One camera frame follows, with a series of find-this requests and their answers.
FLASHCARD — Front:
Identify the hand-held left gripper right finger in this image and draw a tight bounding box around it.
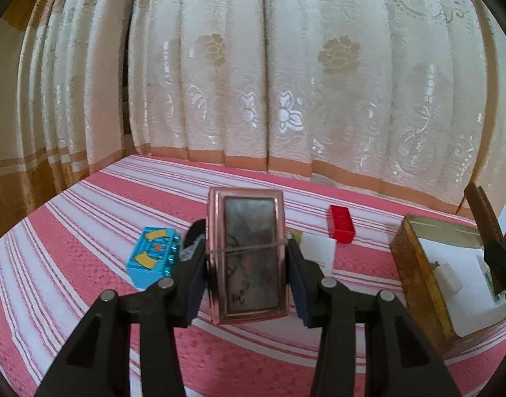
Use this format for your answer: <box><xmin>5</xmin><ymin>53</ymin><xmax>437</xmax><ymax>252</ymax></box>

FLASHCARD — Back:
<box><xmin>286</xmin><ymin>239</ymin><xmax>462</xmax><ymax>397</ymax></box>

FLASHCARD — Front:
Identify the blue toy block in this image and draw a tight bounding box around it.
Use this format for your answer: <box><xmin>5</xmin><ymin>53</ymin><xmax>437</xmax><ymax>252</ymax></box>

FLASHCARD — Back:
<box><xmin>126</xmin><ymin>226</ymin><xmax>182</xmax><ymax>290</ymax></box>

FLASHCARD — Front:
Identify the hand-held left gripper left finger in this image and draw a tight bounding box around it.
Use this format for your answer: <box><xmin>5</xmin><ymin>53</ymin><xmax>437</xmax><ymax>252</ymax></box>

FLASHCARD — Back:
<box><xmin>36</xmin><ymin>248</ymin><xmax>207</xmax><ymax>397</ymax></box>

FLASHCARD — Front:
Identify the white green packet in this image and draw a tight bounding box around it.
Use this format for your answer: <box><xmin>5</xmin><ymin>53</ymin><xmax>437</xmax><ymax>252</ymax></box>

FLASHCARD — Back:
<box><xmin>475</xmin><ymin>251</ymin><xmax>506</xmax><ymax>307</ymax></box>

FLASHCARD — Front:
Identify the black grey hair claw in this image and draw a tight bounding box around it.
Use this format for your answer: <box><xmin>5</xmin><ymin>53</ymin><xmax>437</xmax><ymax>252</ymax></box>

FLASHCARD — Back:
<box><xmin>181</xmin><ymin>219</ymin><xmax>207</xmax><ymax>259</ymax></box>

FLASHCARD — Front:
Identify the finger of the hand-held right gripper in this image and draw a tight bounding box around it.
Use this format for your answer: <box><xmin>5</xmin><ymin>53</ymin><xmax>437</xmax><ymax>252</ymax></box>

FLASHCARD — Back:
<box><xmin>463</xmin><ymin>181</ymin><xmax>506</xmax><ymax>299</ymax></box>

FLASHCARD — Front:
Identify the white small packet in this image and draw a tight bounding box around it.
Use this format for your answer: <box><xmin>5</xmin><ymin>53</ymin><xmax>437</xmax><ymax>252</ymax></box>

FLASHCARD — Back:
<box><xmin>432</xmin><ymin>262</ymin><xmax>465</xmax><ymax>299</ymax></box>

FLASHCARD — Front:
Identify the cream floral curtain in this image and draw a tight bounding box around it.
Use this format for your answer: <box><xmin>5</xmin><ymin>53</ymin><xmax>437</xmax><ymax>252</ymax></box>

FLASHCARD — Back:
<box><xmin>123</xmin><ymin>0</ymin><xmax>504</xmax><ymax>216</ymax></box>

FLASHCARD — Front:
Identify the white card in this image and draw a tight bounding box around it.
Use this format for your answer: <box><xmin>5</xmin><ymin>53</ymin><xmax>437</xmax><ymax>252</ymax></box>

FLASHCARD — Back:
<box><xmin>289</xmin><ymin>232</ymin><xmax>337</xmax><ymax>277</ymax></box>

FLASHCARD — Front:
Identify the pink rectangular case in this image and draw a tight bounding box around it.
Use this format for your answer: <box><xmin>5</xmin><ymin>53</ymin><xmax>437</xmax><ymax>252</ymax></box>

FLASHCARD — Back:
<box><xmin>206</xmin><ymin>187</ymin><xmax>289</xmax><ymax>324</ymax></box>

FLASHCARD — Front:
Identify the gold tin box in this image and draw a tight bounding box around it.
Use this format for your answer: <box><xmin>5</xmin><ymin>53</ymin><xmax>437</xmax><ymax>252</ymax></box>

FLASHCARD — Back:
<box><xmin>389</xmin><ymin>214</ymin><xmax>506</xmax><ymax>340</ymax></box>

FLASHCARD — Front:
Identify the cream curtain gold border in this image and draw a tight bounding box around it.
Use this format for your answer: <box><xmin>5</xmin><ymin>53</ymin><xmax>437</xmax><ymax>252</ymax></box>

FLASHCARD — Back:
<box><xmin>0</xmin><ymin>0</ymin><xmax>132</xmax><ymax>246</ymax></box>

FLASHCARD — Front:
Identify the red toy block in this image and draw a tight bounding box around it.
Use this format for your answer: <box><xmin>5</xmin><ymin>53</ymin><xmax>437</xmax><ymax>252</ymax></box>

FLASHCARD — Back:
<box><xmin>328</xmin><ymin>204</ymin><xmax>357</xmax><ymax>244</ymax></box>

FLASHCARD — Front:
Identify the pink striped bedsheet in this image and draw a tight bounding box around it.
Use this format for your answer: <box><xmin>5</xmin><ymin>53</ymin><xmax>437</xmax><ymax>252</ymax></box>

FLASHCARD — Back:
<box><xmin>0</xmin><ymin>154</ymin><xmax>506</xmax><ymax>397</ymax></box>

